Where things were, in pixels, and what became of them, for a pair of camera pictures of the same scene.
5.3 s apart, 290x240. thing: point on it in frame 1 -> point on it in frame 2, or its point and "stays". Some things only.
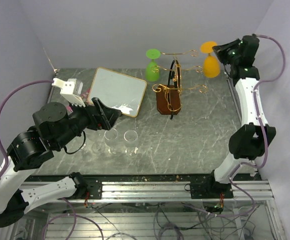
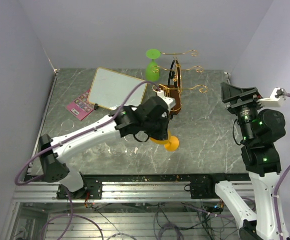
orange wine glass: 211,64 -> 170,145
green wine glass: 152,68 stays
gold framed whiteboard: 116,90 stays
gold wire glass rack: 168,97 stays
